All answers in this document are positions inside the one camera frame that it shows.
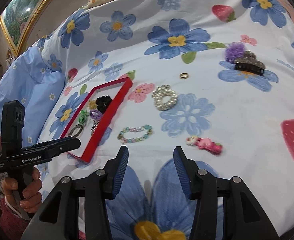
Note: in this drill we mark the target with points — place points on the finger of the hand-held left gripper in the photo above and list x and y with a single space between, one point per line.
69 145
67 138

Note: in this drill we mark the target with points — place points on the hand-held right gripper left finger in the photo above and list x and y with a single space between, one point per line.
120 170

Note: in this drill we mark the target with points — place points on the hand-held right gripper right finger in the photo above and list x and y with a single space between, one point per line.
180 170

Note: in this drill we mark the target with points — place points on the pink cartoon hair clip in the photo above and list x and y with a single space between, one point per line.
206 143

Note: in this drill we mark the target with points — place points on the red shallow box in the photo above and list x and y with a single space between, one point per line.
104 123

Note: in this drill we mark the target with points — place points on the yellow flower hair clip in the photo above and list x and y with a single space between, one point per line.
92 104

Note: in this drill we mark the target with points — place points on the black scrunchie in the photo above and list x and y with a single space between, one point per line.
103 103

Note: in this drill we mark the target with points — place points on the person's left hand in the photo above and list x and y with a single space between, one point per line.
33 185

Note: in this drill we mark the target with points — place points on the blue pillow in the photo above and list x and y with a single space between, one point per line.
24 85

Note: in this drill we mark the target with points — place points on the floral bedsheet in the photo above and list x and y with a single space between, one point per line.
236 110

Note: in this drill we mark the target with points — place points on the gold framed painting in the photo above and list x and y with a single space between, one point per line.
19 12

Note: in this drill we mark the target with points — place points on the black glitter claw clip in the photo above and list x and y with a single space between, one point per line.
249 69

